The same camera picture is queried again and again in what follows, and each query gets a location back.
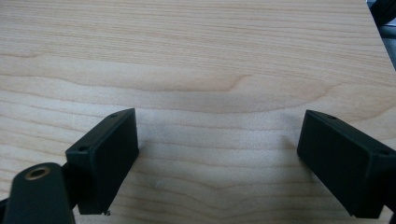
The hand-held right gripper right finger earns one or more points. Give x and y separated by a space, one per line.
342 161

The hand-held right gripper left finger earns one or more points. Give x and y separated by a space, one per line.
104 161

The dark object beside table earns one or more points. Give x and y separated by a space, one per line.
383 11

